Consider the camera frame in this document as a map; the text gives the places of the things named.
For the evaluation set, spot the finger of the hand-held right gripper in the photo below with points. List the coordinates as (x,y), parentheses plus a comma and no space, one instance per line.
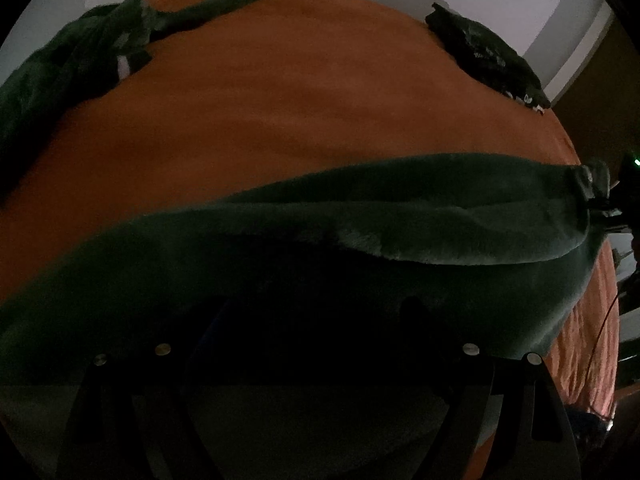
(602,207)

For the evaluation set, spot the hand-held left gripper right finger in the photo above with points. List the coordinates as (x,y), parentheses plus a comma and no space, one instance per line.
(465,375)

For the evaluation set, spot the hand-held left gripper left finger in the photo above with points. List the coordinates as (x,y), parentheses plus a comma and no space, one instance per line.
(175,370)

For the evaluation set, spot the green fleece garment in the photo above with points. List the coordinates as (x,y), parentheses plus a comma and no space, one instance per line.
(350,240)

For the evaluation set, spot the brown wooden door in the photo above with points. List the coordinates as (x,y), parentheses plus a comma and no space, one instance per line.
(600,110)

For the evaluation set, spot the black patterned garment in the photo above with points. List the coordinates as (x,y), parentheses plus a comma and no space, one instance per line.
(485,50)

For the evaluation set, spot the orange blanket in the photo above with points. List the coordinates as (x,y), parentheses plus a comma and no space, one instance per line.
(300,100)

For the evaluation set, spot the dark green striped sweater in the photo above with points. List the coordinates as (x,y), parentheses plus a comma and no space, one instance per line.
(75,60)

